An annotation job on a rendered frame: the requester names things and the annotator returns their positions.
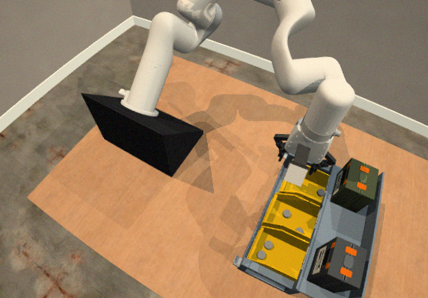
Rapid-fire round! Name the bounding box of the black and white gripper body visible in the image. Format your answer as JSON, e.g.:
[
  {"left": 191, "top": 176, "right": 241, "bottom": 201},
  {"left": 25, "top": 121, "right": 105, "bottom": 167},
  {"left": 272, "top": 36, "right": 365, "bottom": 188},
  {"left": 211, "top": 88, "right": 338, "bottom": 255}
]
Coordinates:
[{"left": 285, "top": 118, "right": 334, "bottom": 164}]

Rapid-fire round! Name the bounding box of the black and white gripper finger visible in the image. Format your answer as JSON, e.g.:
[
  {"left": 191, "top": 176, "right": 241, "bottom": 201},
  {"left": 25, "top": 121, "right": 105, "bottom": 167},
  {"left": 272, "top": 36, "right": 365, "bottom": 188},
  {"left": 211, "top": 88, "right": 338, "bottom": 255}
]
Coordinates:
[
  {"left": 274, "top": 134, "right": 289, "bottom": 162},
  {"left": 309, "top": 152, "right": 336, "bottom": 175}
]

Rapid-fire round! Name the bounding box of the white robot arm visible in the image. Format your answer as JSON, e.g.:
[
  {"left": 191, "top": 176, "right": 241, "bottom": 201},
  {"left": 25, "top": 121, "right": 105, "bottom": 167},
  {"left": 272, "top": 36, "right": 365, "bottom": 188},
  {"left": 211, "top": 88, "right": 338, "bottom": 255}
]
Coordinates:
[{"left": 119, "top": 0, "right": 355, "bottom": 187}]

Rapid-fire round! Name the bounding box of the dark grey case with orange latches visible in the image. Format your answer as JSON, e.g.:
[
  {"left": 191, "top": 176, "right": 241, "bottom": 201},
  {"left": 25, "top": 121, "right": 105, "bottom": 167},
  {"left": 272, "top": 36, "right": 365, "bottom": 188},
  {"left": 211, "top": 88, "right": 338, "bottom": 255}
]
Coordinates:
[{"left": 307, "top": 236, "right": 368, "bottom": 293}]

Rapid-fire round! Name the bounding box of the grey shelf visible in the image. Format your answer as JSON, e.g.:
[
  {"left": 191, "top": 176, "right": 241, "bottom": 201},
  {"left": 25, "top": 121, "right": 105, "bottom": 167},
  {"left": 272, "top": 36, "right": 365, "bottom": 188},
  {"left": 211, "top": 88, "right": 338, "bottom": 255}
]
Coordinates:
[{"left": 233, "top": 152, "right": 385, "bottom": 298}]

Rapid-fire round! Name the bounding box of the dark green case with orange latches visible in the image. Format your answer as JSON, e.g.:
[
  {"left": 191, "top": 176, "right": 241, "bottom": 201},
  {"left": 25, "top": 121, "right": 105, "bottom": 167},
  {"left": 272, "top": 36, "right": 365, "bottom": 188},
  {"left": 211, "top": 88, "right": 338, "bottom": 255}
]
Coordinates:
[{"left": 330, "top": 158, "right": 379, "bottom": 213}]

